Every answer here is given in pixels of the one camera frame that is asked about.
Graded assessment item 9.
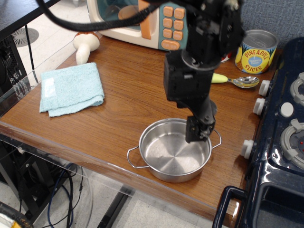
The dark blue toy stove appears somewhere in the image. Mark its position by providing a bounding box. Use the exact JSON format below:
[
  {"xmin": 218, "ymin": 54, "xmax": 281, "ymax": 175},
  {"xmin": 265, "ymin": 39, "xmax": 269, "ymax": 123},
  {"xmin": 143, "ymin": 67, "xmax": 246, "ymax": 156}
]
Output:
[{"xmin": 213, "ymin": 38, "xmax": 304, "ymax": 228}]

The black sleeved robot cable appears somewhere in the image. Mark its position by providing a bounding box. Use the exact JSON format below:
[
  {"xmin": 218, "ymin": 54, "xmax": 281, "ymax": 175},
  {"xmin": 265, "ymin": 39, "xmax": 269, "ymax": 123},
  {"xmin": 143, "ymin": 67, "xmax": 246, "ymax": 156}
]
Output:
[{"xmin": 35, "ymin": 0, "xmax": 162, "ymax": 33}]

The blue cable under table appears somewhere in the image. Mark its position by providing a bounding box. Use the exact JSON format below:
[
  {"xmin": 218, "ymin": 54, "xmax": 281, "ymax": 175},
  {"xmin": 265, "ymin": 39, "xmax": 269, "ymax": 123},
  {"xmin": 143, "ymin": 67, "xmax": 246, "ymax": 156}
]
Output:
[{"xmin": 47, "ymin": 170, "xmax": 74, "ymax": 228}]

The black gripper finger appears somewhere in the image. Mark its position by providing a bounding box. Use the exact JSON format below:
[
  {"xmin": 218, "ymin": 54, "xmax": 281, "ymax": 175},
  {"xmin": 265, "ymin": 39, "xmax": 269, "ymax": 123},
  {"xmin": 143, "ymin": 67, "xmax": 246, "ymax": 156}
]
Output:
[
  {"xmin": 185, "ymin": 116, "xmax": 202, "ymax": 143},
  {"xmin": 199, "ymin": 123, "xmax": 215, "ymax": 141}
]

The plush mushroom toy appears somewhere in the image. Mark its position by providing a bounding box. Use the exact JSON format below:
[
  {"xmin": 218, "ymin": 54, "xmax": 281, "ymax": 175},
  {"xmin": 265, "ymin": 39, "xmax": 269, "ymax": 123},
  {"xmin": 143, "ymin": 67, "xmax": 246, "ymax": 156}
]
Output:
[{"xmin": 73, "ymin": 32, "xmax": 100, "ymax": 65}]

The spoon with green carrot handle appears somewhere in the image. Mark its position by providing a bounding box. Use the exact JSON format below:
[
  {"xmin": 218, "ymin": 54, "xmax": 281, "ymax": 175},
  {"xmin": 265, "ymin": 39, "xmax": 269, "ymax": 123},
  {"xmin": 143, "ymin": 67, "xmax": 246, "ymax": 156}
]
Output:
[{"xmin": 211, "ymin": 73, "xmax": 260, "ymax": 88}]

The orange toy plate in microwave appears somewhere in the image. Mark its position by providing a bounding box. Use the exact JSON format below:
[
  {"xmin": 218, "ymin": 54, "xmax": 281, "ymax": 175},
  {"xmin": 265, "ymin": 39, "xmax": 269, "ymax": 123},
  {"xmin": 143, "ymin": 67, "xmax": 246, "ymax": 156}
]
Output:
[{"xmin": 118, "ymin": 5, "xmax": 139, "ymax": 20}]

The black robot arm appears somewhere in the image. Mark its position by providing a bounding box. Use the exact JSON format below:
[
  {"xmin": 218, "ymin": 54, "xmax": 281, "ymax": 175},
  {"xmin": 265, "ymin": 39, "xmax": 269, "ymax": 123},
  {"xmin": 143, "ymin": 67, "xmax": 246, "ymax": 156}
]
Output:
[{"xmin": 163, "ymin": 0, "xmax": 245, "ymax": 143}]

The light blue folded cloth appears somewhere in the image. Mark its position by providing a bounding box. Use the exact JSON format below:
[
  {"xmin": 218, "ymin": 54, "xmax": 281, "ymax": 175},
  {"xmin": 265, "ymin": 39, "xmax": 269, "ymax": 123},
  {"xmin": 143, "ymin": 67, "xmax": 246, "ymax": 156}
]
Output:
[{"xmin": 39, "ymin": 63, "xmax": 105, "ymax": 117}]

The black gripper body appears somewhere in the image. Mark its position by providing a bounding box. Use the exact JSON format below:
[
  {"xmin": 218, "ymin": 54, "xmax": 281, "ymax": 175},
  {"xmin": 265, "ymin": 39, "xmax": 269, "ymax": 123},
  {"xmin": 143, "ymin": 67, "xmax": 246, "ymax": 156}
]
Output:
[{"xmin": 163, "ymin": 50, "xmax": 216, "ymax": 125}]

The toy microwave oven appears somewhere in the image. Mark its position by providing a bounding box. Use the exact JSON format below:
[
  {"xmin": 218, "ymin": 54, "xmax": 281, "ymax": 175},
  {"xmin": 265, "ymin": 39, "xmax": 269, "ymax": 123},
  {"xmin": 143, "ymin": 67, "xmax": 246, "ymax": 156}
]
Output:
[{"xmin": 87, "ymin": 0, "xmax": 188, "ymax": 51}]

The black desk top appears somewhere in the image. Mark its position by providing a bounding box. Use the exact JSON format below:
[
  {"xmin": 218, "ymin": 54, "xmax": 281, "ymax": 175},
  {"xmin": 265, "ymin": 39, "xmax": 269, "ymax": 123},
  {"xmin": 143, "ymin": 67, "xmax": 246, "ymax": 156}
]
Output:
[{"xmin": 0, "ymin": 0, "xmax": 61, "ymax": 40}]

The tomato sauce can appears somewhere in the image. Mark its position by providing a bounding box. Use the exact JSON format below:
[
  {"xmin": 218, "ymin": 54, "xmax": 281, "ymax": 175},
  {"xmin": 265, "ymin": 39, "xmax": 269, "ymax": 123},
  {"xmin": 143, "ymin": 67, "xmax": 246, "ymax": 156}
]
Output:
[{"xmin": 221, "ymin": 52, "xmax": 233, "ymax": 63}]

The small stainless steel pan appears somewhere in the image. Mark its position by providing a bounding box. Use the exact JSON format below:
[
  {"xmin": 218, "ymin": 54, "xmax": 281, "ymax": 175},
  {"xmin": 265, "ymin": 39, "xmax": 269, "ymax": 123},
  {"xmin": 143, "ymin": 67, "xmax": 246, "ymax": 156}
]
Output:
[{"xmin": 127, "ymin": 118, "xmax": 222, "ymax": 183}]

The pineapple slices can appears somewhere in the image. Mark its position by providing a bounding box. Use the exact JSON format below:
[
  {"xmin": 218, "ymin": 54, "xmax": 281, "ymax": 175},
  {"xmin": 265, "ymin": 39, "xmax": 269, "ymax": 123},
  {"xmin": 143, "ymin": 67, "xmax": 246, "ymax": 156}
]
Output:
[{"xmin": 235, "ymin": 29, "xmax": 278, "ymax": 75}]

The black table leg frame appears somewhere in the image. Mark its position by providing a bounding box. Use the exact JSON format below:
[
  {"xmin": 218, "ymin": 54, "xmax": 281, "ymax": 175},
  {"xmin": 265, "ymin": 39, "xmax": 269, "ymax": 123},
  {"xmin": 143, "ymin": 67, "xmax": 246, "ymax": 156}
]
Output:
[{"xmin": 97, "ymin": 188, "xmax": 132, "ymax": 228}]

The white stove knob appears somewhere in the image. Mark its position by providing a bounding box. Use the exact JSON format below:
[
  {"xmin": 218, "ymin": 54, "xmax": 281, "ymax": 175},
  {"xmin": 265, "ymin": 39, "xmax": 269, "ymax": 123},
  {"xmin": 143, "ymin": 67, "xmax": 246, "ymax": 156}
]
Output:
[
  {"xmin": 253, "ymin": 98, "xmax": 266, "ymax": 115},
  {"xmin": 240, "ymin": 140, "xmax": 254, "ymax": 159},
  {"xmin": 258, "ymin": 80, "xmax": 271, "ymax": 97}
]

